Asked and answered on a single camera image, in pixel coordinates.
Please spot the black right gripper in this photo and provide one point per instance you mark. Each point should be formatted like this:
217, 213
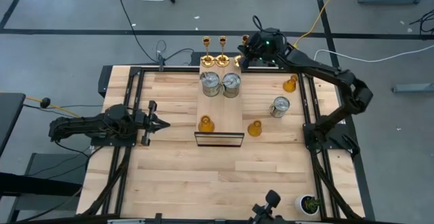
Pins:
252, 52

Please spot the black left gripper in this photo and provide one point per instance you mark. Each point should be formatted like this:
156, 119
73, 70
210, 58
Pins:
149, 122

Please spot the tall brass candlestick holder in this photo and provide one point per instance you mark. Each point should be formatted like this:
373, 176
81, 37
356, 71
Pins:
245, 40
207, 61
222, 61

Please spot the silver tin can with tag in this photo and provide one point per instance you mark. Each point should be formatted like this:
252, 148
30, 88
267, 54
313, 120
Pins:
279, 106
210, 81
231, 81

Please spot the amber ribbed glass candle holder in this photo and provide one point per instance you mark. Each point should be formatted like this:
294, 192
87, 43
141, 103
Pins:
290, 85
205, 125
254, 129

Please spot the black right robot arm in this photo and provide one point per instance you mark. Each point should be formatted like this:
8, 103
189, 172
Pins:
322, 69

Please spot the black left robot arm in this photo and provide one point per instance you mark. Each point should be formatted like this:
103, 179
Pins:
78, 125

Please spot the black control box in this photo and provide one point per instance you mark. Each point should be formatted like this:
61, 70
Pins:
105, 81

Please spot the black round knob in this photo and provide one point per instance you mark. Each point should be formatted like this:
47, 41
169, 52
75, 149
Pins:
45, 102

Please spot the black side desk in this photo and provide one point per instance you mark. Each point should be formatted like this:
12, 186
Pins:
10, 115

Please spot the small plant in white pot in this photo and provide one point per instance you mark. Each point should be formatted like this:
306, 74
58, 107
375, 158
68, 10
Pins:
305, 202

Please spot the grey desk foot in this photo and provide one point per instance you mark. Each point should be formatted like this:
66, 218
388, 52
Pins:
413, 88

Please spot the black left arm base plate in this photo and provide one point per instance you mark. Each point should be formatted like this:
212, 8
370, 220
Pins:
112, 143

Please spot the black table rail frame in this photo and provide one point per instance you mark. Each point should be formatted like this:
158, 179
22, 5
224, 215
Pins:
176, 69

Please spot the black rail bracket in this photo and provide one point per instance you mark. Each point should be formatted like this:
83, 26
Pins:
161, 64

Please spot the wooden shelf riser black frame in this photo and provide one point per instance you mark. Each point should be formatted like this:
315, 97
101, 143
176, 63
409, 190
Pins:
220, 115

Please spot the black table edge bracket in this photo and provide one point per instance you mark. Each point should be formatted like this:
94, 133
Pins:
158, 218

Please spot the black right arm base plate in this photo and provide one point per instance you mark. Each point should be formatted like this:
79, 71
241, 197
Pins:
306, 139

